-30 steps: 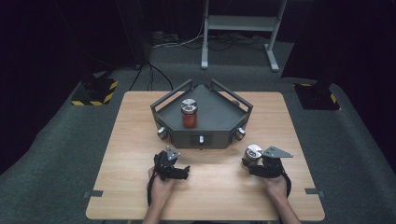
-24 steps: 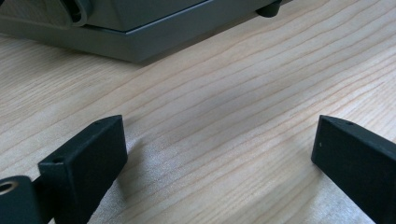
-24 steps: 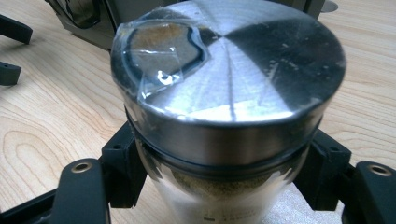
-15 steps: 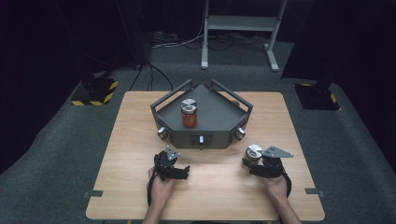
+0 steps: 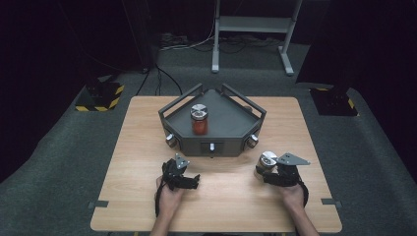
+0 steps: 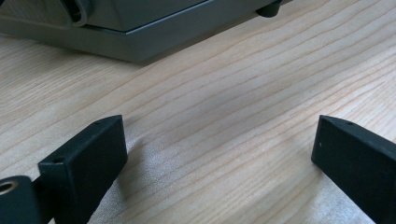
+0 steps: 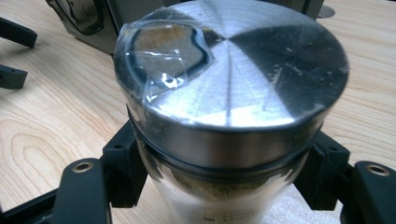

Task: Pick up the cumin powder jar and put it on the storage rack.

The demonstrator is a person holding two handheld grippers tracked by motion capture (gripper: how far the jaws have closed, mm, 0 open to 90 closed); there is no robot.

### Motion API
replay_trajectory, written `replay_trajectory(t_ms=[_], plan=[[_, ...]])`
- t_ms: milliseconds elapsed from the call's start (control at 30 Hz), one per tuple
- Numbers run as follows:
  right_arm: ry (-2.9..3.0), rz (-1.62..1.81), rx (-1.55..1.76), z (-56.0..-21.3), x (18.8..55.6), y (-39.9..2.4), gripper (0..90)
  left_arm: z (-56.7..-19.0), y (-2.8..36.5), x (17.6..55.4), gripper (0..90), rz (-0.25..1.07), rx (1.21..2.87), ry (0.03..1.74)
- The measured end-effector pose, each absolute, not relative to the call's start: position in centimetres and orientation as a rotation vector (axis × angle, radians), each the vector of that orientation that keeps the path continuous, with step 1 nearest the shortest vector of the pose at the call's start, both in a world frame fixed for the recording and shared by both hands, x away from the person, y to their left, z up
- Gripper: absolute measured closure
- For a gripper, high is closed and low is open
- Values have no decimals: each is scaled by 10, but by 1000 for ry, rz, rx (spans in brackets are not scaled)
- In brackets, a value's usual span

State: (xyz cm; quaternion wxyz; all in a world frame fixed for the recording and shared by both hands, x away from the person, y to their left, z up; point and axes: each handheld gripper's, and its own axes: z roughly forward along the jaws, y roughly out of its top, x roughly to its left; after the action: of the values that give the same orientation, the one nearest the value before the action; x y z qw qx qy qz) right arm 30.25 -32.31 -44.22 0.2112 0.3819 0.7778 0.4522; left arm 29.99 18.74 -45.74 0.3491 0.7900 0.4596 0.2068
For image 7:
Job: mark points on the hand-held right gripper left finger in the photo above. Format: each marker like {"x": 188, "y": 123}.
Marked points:
{"x": 124, "y": 168}

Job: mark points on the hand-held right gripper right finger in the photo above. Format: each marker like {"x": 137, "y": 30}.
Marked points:
{"x": 323, "y": 177}

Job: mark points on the dark grey corner spice rack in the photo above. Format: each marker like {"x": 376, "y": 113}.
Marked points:
{"x": 109, "y": 28}

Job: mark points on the beige spice jar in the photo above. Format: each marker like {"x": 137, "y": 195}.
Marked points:
{"x": 230, "y": 77}

